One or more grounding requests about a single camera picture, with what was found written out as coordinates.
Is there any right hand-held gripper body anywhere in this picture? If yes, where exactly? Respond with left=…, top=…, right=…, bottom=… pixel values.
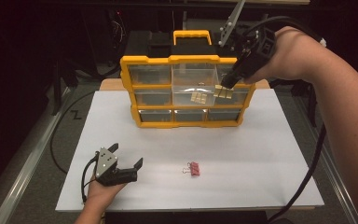
left=218, top=0, right=277, bottom=79

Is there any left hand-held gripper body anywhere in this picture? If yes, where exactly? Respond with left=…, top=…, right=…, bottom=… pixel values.
left=93, top=147, right=138, bottom=188

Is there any clear plastic organizer drawer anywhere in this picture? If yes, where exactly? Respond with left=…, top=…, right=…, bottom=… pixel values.
left=171, top=63, right=221, bottom=107

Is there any yellow and black organizer cabinet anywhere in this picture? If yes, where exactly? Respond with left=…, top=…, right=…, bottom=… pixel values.
left=119, top=29, right=262, bottom=129

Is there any pink binder clip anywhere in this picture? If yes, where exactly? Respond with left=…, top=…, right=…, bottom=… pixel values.
left=182, top=161, right=201, bottom=177

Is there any person's left hand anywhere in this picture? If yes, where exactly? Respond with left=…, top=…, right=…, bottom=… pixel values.
left=86, top=178, right=127, bottom=205

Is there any person's right hand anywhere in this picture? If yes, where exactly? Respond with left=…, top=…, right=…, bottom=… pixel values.
left=245, top=26, right=317, bottom=86

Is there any black metal stand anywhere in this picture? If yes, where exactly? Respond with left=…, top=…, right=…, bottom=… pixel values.
left=49, top=57, right=79, bottom=117
left=269, top=77, right=320, bottom=129

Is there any set of clear closed drawers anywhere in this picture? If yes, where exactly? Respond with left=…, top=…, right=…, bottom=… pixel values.
left=128, top=63, right=251, bottom=123

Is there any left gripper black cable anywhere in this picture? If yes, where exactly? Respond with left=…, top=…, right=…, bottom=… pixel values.
left=80, top=154, right=101, bottom=205

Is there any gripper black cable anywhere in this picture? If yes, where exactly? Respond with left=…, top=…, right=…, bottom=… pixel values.
left=80, top=154, right=101, bottom=205
left=243, top=15, right=328, bottom=224

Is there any black floor cable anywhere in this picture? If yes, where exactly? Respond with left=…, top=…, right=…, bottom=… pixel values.
left=49, top=89, right=101, bottom=175

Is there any aluminium frame rail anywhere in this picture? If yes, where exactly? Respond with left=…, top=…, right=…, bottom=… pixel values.
left=0, top=87, right=73, bottom=224
left=293, top=94, right=355, bottom=224

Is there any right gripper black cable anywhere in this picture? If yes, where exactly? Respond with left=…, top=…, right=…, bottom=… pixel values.
left=243, top=15, right=328, bottom=224

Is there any bundle of thin wires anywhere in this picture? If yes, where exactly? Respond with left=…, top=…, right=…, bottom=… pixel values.
left=110, top=8, right=128, bottom=46

